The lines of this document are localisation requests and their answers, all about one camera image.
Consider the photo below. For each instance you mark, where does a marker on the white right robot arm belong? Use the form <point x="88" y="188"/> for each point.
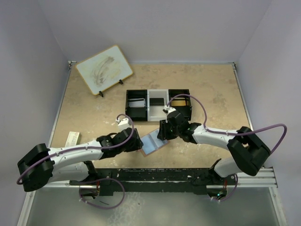
<point x="248" y="152"/>

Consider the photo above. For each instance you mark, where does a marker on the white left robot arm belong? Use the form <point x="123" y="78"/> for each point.
<point x="43" y="165"/>

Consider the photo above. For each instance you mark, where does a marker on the black left bin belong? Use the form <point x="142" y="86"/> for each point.
<point x="136" y="114"/>

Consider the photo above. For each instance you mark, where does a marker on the silver card in bin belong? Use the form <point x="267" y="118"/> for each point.
<point x="136" y="102"/>

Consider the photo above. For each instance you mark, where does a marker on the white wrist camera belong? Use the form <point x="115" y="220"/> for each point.
<point x="125" y="125"/>
<point x="167" y="109"/>

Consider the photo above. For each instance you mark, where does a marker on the black card in bin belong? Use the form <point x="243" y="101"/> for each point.
<point x="157" y="102"/>

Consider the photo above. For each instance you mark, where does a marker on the whiteboard with orange frame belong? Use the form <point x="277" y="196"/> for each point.
<point x="104" y="70"/>

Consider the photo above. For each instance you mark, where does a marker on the gold card in bin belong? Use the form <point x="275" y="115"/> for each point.
<point x="178" y="102"/>

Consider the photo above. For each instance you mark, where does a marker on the black bin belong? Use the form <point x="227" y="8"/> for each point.
<point x="186" y="111"/>
<point x="136" y="114"/>

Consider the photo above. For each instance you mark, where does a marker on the white middle bin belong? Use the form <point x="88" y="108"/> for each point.
<point x="155" y="113"/>

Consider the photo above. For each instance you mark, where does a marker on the black right bin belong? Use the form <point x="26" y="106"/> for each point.
<point x="186" y="111"/>

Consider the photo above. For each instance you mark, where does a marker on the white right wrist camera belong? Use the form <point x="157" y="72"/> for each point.
<point x="167" y="109"/>

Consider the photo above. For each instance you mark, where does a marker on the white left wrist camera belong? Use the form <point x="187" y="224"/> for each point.
<point x="125" y="125"/>

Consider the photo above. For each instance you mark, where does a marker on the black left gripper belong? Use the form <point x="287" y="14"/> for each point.
<point x="136" y="144"/>

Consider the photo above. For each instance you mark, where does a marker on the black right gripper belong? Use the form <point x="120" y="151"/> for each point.
<point x="163" y="134"/>

